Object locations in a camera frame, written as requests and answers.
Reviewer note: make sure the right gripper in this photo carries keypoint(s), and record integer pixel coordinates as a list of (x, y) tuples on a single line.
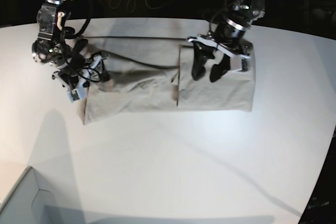
[(79, 70)]

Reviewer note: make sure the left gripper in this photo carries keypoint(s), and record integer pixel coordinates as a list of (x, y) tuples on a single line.
[(204, 46)]

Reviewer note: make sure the grey t-shirt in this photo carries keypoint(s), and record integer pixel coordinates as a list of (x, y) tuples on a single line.
[(149, 75)]

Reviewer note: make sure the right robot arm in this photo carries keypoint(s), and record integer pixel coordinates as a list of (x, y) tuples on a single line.
[(61, 46)]

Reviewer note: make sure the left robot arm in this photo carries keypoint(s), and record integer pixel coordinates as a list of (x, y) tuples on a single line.
[(226, 31)]

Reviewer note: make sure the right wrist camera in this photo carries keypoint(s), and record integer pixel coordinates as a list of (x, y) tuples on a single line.
[(77, 93)]

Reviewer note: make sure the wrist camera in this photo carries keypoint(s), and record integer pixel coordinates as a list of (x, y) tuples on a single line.
[(77, 93), (239, 64)]

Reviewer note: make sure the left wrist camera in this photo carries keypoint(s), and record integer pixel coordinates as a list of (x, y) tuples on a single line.
[(239, 64)]

